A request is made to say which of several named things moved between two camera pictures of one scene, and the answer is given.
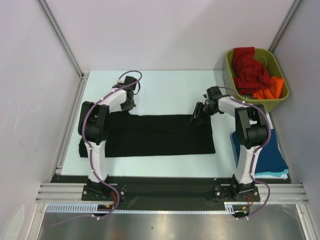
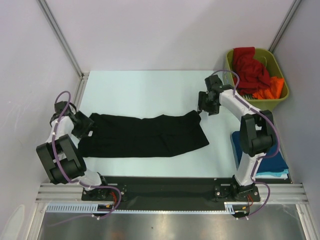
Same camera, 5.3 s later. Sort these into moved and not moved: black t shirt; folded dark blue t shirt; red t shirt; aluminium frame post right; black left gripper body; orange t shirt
Moved: black left gripper body; black t shirt
Not moved: aluminium frame post right; red t shirt; orange t shirt; folded dark blue t shirt
